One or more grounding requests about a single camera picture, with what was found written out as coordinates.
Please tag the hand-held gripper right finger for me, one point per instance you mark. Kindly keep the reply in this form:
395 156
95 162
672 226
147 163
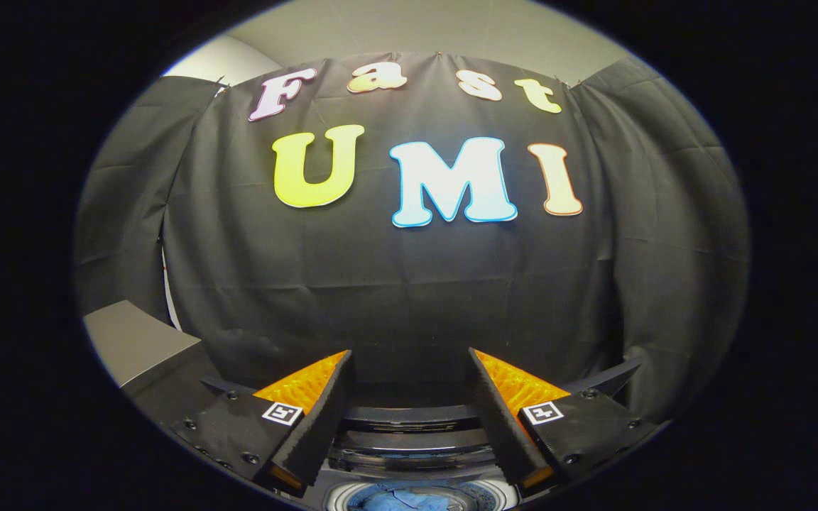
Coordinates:
498 419

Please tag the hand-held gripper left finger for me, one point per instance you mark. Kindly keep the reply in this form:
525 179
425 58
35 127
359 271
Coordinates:
324 419

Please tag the dark grey washing machine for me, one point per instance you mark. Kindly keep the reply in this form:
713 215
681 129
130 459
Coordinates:
483 490

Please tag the light blue polo shirt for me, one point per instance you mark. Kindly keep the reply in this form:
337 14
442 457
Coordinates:
409 500

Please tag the black backdrop cloth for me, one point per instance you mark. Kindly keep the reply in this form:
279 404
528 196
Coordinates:
409 284

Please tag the grey cabinet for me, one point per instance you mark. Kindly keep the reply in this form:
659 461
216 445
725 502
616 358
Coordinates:
132 341

